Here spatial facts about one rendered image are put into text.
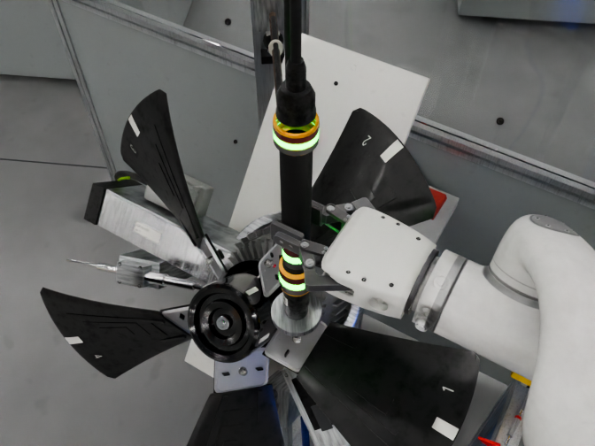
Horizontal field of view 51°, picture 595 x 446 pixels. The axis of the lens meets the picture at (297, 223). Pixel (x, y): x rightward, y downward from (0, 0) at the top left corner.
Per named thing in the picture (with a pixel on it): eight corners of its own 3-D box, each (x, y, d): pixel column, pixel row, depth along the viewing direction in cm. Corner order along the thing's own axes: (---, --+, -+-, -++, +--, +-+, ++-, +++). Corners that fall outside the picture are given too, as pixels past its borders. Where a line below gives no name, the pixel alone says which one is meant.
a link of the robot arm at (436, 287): (425, 348, 65) (399, 335, 66) (456, 287, 70) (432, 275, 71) (441, 309, 59) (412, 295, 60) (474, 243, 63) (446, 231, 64)
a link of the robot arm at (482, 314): (461, 268, 59) (426, 345, 63) (601, 332, 55) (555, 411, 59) (476, 242, 66) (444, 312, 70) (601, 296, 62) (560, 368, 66)
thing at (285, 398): (276, 403, 120) (278, 369, 119) (304, 411, 118) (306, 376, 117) (257, 421, 113) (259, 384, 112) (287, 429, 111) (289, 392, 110)
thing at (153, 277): (231, 297, 106) (71, 264, 119) (232, 285, 105) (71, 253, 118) (225, 301, 104) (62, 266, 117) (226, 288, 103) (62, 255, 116)
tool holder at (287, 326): (268, 282, 90) (266, 242, 82) (317, 279, 90) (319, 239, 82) (272, 338, 84) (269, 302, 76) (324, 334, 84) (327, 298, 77)
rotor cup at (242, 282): (210, 320, 105) (165, 344, 93) (235, 244, 101) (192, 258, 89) (283, 361, 100) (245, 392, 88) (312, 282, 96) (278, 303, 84)
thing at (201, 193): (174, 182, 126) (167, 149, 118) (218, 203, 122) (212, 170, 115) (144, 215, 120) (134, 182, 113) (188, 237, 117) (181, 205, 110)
